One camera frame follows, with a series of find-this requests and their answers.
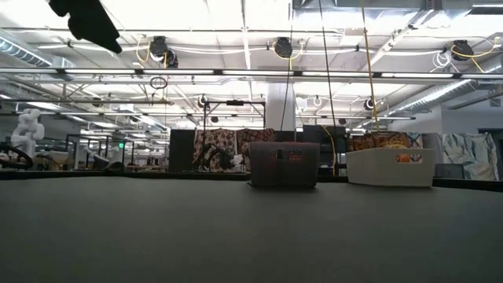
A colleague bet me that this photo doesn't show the black stand frame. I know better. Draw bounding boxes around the black stand frame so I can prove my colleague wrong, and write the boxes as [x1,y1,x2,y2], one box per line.
[198,94,267,174]

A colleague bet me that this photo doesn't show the silver ceiling air duct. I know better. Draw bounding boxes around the silver ceiling air duct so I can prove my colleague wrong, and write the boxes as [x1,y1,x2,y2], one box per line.
[0,37,54,68]

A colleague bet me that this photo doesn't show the yellow hanging cable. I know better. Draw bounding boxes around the yellow hanging cable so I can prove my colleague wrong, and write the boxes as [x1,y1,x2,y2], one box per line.
[360,0,380,133]

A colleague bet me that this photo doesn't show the black aluminium table frame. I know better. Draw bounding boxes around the black aluminium table frame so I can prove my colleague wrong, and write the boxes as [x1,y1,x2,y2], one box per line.
[0,169,503,193]

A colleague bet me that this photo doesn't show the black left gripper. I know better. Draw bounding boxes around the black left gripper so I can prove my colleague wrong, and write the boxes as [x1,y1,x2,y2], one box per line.
[47,0,123,55]

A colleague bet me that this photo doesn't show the corrugated ceiling duct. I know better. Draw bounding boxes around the corrugated ceiling duct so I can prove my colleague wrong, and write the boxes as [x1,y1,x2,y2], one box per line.
[387,78,503,117]

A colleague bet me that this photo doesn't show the black cabinet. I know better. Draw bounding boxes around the black cabinet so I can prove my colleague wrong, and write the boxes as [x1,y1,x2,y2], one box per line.
[169,128,196,173]

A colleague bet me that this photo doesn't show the black curved cable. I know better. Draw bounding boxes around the black curved cable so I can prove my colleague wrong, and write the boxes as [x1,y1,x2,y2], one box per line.
[0,143,35,171]

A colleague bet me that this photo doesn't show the grey translucent plastic bin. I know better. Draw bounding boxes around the grey translucent plastic bin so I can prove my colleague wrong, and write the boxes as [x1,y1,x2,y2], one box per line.
[248,141,321,189]

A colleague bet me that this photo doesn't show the blue-white patterned fabric panel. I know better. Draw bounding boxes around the blue-white patterned fabric panel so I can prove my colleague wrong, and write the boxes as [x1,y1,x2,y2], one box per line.
[442,132,500,182]

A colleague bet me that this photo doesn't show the small white plastic bin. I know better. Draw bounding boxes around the small white plastic bin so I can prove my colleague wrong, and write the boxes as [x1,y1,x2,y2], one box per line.
[345,147,436,188]

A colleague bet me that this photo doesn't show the black ceiling cord reel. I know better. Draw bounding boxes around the black ceiling cord reel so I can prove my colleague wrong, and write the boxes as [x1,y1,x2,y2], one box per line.
[450,39,496,62]
[149,35,180,68]
[273,35,294,59]

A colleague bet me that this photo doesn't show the black hanging cable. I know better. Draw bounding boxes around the black hanging cable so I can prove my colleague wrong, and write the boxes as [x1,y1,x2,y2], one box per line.
[317,0,338,127]
[280,0,295,131]

